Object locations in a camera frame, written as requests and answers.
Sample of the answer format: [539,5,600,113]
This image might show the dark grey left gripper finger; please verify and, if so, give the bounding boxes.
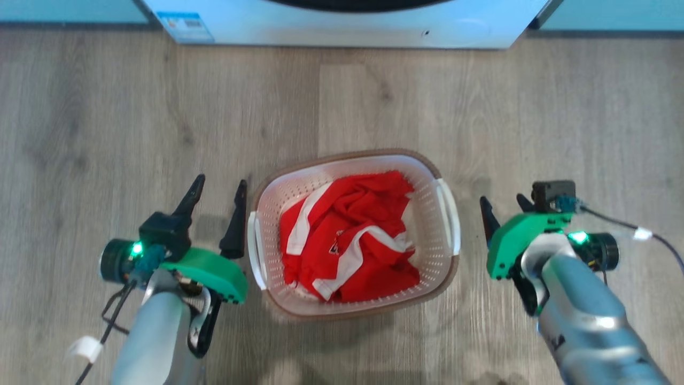
[171,174,206,220]
[219,179,248,260]

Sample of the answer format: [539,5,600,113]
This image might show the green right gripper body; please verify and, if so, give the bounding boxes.
[486,212,573,281]

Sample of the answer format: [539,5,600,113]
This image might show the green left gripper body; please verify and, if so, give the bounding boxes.
[159,246,250,305]

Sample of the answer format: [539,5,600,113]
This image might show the white perforated laundry basket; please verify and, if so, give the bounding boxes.
[247,149,461,321]

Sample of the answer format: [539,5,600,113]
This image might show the red and white garment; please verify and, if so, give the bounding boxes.
[279,170,422,303]

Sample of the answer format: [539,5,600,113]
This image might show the blue energy label sticker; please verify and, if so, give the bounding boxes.
[156,12,215,44]

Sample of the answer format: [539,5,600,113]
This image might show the pale green cabinet front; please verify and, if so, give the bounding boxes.
[537,0,684,32]
[0,0,150,25]

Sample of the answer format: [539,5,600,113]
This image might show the white front-load washing machine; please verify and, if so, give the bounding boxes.
[140,0,551,50]

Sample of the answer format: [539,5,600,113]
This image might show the dark round washer door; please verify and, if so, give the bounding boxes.
[267,0,455,13]

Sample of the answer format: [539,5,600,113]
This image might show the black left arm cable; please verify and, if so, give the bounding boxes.
[67,259,161,385]

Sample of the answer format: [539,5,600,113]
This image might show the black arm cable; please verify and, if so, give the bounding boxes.
[574,202,684,273]
[67,259,161,385]

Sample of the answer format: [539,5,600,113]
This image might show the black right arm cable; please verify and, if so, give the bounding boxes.
[574,202,684,273]

